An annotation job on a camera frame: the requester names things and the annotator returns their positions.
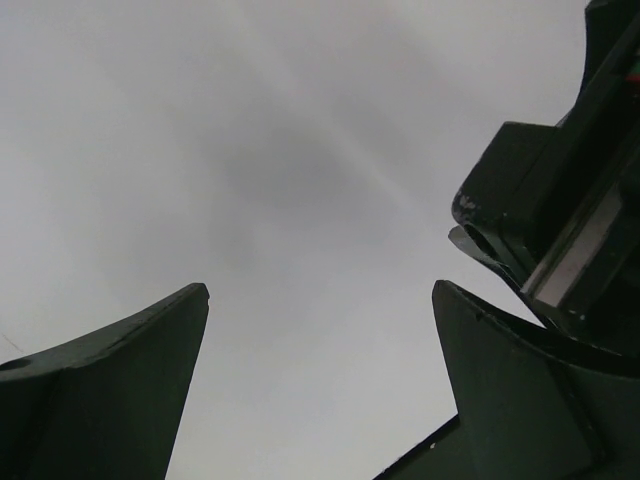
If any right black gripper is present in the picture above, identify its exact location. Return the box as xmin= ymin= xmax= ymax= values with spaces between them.
xmin=451 ymin=1 xmax=639 ymax=356

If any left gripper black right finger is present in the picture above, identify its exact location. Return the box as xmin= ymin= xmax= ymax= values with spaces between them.
xmin=432 ymin=280 xmax=639 ymax=479

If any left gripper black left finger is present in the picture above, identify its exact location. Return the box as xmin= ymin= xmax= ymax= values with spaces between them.
xmin=1 ymin=283 xmax=209 ymax=479

